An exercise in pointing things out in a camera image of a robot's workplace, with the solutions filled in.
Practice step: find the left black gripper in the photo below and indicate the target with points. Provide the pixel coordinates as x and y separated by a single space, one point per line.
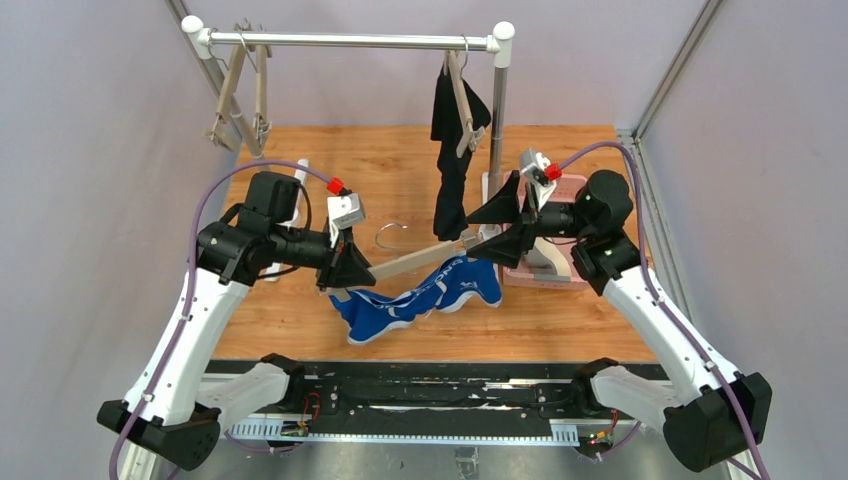
334 258

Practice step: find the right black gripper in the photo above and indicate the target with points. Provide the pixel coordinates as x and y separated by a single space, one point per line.
529 221

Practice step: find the beige hanger with blue underwear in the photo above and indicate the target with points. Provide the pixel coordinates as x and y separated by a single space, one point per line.
401 264

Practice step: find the blue underwear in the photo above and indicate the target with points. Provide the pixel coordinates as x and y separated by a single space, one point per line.
447 289

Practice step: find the grey underwear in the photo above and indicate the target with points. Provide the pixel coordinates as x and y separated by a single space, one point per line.
546 262

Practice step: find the beige clip hanger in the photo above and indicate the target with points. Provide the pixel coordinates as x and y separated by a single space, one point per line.
261 124

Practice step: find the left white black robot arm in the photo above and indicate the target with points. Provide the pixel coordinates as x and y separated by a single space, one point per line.
166 411

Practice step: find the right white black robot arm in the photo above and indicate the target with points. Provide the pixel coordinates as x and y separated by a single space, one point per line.
710 411

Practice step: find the black underwear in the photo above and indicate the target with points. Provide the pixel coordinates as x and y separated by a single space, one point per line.
449 216

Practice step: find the beige hanger with black underwear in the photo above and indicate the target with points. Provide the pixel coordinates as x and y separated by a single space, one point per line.
470 137

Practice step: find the empty beige hanger far left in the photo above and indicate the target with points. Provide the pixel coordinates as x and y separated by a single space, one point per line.
218 134

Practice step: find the pink plastic basket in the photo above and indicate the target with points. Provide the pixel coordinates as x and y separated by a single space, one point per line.
521 277

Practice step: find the white silver clothes rack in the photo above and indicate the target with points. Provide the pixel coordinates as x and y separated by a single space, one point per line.
499 44

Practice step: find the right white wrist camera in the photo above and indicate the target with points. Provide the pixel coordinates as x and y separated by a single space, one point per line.
540 173

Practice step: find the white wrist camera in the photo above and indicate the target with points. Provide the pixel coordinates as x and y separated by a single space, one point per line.
345 209
540 173

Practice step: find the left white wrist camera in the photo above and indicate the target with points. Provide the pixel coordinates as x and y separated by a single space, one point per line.
345 209

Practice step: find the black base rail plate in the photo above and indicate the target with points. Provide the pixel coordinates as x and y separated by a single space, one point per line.
443 400

